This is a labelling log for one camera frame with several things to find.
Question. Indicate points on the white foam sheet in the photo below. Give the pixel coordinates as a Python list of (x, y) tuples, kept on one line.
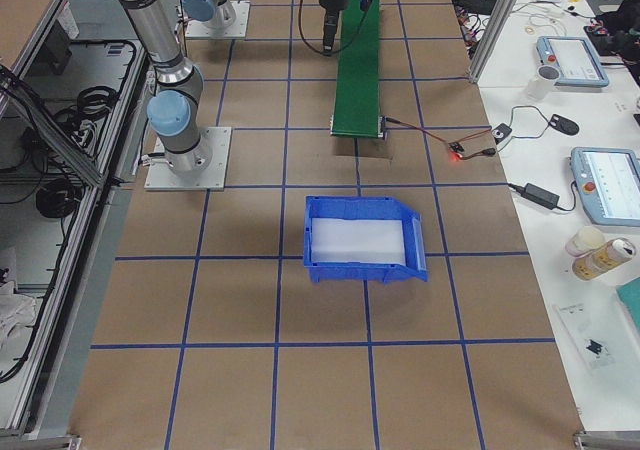
[(362, 240)]

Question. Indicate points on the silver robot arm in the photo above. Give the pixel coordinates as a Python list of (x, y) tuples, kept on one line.
[(172, 111), (200, 9)]

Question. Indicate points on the green conveyor belt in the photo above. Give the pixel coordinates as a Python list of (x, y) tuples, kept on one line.
[(357, 111)]

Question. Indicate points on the clear plastic parts bag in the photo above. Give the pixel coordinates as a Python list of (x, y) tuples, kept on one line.
[(597, 332)]

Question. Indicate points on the red lit controller board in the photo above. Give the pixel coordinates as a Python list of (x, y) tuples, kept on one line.
[(456, 150)]

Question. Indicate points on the aluminium frame post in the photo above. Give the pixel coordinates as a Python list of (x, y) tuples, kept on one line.
[(485, 47)]

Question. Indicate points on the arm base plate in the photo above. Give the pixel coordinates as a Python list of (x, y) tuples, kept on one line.
[(201, 169), (229, 21)]

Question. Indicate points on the white mug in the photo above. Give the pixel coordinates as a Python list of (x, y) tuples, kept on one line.
[(542, 83)]

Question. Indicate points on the black computer mouse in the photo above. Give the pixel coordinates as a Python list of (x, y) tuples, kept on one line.
[(564, 125)]

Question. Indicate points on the blue teach pendant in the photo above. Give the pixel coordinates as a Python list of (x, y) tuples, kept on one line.
[(608, 184), (575, 59)]

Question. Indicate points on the small white black device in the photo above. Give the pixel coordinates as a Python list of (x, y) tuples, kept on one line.
[(501, 132)]

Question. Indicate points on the blue plastic bin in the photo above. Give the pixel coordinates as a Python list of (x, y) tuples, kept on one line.
[(354, 208)]

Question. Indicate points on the cream lidded cup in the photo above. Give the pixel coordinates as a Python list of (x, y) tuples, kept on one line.
[(587, 239)]

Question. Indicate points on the lower blue teach pendant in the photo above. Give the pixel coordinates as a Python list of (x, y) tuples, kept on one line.
[(608, 184)]

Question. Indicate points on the teal notebook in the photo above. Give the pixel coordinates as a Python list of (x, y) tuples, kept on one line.
[(629, 296)]

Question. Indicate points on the black power adapter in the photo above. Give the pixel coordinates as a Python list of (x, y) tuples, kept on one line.
[(540, 196)]

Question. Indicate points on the upper blue teach pendant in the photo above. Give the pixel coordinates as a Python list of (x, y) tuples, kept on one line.
[(575, 59)]

